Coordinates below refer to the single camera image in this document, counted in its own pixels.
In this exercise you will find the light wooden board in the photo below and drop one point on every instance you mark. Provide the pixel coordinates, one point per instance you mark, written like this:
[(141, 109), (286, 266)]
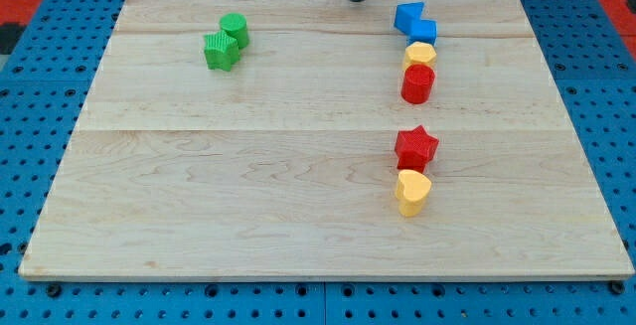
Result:
[(284, 168)]

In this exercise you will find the green star block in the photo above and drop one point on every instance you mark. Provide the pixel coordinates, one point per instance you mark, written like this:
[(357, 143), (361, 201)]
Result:
[(221, 51)]

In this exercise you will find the blue triangle block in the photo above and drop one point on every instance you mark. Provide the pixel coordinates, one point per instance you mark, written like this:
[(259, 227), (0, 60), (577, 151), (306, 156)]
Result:
[(406, 14)]

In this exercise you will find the yellow heart block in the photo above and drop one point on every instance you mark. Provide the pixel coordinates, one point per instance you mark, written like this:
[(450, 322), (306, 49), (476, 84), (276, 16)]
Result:
[(411, 191)]

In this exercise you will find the green cylinder block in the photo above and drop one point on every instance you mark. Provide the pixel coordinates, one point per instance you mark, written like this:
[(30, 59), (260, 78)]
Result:
[(235, 25)]

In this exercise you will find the blue cube block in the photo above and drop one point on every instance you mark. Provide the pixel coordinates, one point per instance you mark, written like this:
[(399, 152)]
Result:
[(424, 31)]

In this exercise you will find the yellow hexagon block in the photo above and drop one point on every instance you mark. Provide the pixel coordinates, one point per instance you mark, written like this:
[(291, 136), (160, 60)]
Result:
[(419, 53)]

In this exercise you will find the red cylinder block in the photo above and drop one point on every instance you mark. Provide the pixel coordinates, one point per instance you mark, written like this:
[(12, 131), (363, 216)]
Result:
[(417, 84)]

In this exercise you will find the red star block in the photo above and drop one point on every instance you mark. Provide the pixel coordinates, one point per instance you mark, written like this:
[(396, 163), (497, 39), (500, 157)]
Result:
[(415, 149)]

